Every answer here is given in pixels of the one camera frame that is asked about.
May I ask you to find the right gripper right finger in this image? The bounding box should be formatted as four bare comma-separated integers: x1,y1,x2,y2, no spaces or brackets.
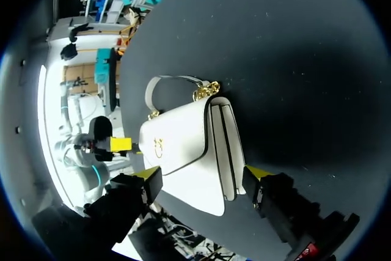
242,164,322,245

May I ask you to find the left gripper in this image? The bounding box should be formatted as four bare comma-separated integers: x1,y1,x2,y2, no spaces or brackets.
81,115,133,163

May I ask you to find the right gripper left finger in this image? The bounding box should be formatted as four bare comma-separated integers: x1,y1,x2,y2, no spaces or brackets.
83,165,164,244

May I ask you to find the white handbag with gold chain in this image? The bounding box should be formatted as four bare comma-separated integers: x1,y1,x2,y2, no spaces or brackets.
139,74,247,218

